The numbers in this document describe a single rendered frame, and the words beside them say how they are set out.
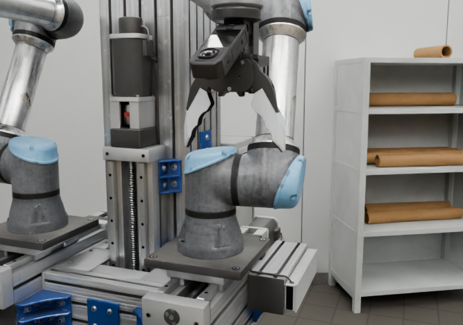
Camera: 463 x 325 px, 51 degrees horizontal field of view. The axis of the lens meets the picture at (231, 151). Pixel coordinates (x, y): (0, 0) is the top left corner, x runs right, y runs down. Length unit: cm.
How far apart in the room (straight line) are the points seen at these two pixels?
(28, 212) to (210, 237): 49
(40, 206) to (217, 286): 52
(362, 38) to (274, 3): 226
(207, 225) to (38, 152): 48
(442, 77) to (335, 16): 87
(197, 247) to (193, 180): 14
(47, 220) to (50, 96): 187
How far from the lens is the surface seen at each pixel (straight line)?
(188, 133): 72
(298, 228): 337
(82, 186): 316
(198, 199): 104
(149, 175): 122
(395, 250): 369
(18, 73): 146
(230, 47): 63
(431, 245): 383
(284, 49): 111
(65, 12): 137
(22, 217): 132
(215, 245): 105
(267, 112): 67
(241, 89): 68
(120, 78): 122
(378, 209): 331
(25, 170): 130
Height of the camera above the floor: 142
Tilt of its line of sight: 8 degrees down
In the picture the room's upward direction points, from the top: straight up
